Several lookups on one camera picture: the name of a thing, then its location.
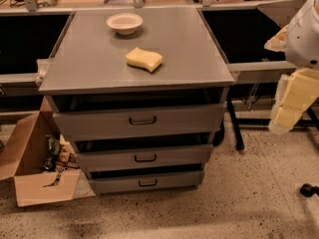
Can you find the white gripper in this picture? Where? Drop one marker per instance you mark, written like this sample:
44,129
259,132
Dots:
304,42

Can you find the grey bottom drawer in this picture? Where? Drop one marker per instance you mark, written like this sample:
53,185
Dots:
147,182

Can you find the grey drawer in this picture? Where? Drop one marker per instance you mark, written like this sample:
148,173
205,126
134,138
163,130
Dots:
139,122
147,182
144,157

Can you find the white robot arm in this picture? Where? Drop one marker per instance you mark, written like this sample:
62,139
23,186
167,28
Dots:
299,39

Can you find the grey top drawer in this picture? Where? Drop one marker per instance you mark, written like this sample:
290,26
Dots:
139,122

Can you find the grey middle drawer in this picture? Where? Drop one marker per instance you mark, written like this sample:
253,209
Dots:
144,157

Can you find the grey drawer cabinet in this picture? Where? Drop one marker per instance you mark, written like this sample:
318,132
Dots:
90,73

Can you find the open cardboard box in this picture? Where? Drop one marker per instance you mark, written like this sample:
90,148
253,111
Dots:
23,158

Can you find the black table stand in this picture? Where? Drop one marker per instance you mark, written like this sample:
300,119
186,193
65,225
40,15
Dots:
237,123

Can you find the grey side table top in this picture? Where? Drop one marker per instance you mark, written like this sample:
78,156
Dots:
281,12

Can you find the black caster wheel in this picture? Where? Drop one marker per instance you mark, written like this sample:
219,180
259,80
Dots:
309,190

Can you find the yellow sponge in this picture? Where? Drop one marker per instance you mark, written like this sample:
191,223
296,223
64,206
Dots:
144,59

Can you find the white bowl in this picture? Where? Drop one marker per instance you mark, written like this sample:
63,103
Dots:
124,23

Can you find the snack packets in box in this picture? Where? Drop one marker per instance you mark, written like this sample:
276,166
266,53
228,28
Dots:
61,158

